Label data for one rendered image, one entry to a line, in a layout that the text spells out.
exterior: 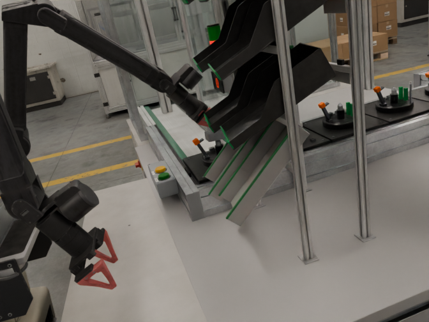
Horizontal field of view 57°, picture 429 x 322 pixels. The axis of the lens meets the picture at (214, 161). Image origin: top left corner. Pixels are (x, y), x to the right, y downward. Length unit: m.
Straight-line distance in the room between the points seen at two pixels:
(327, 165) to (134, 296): 0.78
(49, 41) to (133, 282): 8.56
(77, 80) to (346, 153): 8.39
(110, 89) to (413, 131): 5.52
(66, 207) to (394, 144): 1.16
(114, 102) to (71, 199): 5.86
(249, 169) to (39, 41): 8.63
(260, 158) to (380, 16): 7.39
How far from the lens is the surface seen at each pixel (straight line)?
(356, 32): 0.95
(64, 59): 9.47
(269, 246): 1.13
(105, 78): 6.62
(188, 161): 1.49
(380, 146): 1.56
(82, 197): 0.84
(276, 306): 0.96
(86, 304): 1.14
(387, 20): 8.44
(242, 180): 1.08
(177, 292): 1.06
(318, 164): 1.42
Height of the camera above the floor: 1.52
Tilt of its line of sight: 22 degrees down
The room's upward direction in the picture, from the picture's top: 12 degrees counter-clockwise
